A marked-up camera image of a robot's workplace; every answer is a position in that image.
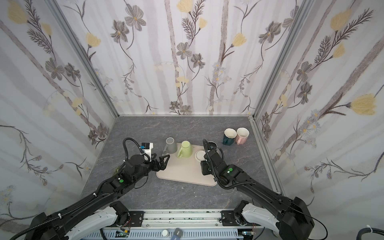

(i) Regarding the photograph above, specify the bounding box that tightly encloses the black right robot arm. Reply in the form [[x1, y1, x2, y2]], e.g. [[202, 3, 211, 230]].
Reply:
[[202, 139, 317, 240]]

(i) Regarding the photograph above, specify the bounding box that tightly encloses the light green mug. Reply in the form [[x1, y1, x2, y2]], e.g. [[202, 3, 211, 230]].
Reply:
[[177, 141, 193, 158]]

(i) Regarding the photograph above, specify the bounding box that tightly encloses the black corrugated cable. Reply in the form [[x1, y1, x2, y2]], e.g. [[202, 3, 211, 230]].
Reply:
[[355, 225, 384, 240]]

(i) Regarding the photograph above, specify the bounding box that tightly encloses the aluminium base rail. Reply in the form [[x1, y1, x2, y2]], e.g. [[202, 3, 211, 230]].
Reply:
[[56, 208, 310, 240]]

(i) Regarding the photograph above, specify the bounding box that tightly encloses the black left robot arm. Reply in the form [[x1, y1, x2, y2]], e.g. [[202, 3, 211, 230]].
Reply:
[[11, 138, 170, 240]]

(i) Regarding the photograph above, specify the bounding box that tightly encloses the beige plastic tray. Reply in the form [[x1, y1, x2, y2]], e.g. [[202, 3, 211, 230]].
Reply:
[[156, 143, 217, 187]]

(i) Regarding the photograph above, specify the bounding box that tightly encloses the dark green mug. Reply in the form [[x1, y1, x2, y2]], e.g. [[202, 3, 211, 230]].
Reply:
[[222, 128, 237, 146]]

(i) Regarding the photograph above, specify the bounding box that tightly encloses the white mug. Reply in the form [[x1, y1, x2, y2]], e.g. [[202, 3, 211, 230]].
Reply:
[[195, 150, 206, 162]]

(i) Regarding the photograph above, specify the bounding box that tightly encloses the black mug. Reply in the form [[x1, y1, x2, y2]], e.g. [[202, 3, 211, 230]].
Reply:
[[208, 142, 218, 151]]

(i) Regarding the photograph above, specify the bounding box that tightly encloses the grey mug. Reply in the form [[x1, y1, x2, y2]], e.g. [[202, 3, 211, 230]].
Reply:
[[163, 137, 178, 155]]

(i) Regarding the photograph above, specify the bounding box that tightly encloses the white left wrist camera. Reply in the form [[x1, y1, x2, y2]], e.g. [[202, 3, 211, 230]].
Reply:
[[140, 143, 154, 163]]

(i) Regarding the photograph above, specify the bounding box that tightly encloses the pink mug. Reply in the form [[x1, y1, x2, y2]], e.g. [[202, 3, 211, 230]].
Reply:
[[235, 127, 250, 145]]

